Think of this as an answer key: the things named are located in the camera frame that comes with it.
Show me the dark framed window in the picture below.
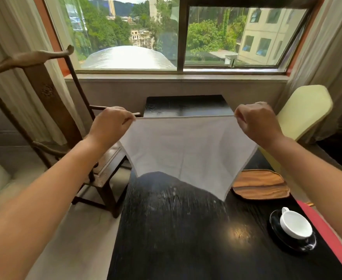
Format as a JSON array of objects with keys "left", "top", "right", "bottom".
[{"left": 42, "top": 0, "right": 320, "bottom": 75}]

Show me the brown wooden tray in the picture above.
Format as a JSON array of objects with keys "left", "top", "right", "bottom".
[{"left": 231, "top": 169, "right": 291, "bottom": 201}]

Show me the pale yellow upholstered chair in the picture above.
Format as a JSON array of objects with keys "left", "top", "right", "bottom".
[{"left": 258, "top": 85, "right": 334, "bottom": 175}]

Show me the person's right forearm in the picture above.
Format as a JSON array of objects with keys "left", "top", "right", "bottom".
[{"left": 264, "top": 135, "right": 342, "bottom": 254}]

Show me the person's left forearm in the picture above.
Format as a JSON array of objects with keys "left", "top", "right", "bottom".
[{"left": 0, "top": 136, "right": 107, "bottom": 280}]

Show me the white cloth napkin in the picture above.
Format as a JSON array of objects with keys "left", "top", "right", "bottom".
[{"left": 119, "top": 114, "right": 259, "bottom": 201}]

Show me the person's right hand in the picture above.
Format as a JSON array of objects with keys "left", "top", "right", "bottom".
[{"left": 234, "top": 101, "right": 285, "bottom": 150}]

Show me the red cushioned gold-frame chair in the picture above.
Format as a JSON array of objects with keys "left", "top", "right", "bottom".
[{"left": 296, "top": 200, "right": 342, "bottom": 279}]

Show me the person's left hand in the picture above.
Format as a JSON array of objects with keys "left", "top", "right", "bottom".
[{"left": 88, "top": 106, "right": 137, "bottom": 155}]

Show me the black glass saucer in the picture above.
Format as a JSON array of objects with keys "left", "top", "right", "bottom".
[{"left": 269, "top": 209, "right": 317, "bottom": 253}]

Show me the stone window sill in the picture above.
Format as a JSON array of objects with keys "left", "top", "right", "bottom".
[{"left": 64, "top": 73, "right": 290, "bottom": 84}]

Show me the beige curtain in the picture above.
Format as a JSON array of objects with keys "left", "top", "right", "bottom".
[
  {"left": 274, "top": 0, "right": 342, "bottom": 143},
  {"left": 0, "top": 0, "right": 85, "bottom": 146}
]

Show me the white ceramic cup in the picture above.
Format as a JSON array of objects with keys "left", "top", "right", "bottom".
[{"left": 280, "top": 206, "right": 313, "bottom": 240}]

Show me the dark wooden armchair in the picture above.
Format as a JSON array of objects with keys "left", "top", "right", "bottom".
[{"left": 0, "top": 45, "right": 142, "bottom": 219}]

